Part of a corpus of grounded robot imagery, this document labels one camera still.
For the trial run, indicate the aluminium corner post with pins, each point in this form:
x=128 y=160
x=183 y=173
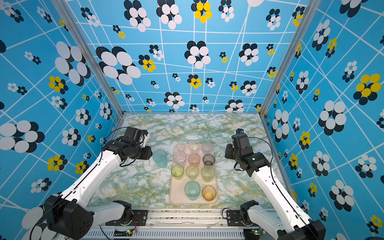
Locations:
x=288 y=57
x=64 y=12

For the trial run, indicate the left aluminium corner post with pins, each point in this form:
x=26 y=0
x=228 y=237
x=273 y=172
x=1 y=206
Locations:
x=64 y=12

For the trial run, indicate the large clear plastic cup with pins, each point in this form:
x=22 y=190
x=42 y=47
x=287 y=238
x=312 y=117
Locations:
x=180 y=158

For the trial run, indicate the small clear faceted glass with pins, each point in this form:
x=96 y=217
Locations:
x=194 y=146

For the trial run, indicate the light green textured cup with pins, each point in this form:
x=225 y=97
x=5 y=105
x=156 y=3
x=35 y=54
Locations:
x=208 y=173

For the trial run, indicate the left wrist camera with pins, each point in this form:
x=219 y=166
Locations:
x=143 y=138

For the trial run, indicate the clear textured plastic cup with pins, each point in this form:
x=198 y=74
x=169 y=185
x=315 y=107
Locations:
x=207 y=148

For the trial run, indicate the dark grey plastic cup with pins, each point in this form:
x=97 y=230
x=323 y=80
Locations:
x=209 y=159

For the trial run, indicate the pale pink plastic tray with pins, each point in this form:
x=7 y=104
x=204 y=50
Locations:
x=177 y=192

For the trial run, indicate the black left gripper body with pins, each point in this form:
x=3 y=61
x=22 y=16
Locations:
x=141 y=153

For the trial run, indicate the pink textured plastic cup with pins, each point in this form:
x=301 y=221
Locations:
x=194 y=160

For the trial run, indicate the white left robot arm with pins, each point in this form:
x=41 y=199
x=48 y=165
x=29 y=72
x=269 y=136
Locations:
x=67 y=213

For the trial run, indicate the aluminium front rail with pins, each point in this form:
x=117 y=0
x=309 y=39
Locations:
x=188 y=217

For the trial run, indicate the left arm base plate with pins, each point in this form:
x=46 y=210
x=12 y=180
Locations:
x=139 y=219

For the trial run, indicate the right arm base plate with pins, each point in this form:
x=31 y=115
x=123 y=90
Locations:
x=234 y=219

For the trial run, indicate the bright green plastic cup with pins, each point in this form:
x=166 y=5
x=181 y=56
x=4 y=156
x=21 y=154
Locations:
x=177 y=172

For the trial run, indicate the teal textured cup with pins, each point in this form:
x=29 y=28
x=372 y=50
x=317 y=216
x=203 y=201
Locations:
x=192 y=190
x=160 y=158

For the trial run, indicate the amber yellow plastic cup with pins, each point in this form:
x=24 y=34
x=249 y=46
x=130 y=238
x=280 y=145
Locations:
x=209 y=193

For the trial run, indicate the pale green plastic cup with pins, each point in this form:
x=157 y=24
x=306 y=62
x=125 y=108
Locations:
x=192 y=172

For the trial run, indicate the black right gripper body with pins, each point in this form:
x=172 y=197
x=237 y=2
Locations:
x=231 y=153

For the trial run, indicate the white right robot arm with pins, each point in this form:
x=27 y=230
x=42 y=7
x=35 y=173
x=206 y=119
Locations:
x=291 y=222

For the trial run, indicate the right aluminium corner post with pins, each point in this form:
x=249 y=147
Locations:
x=288 y=57

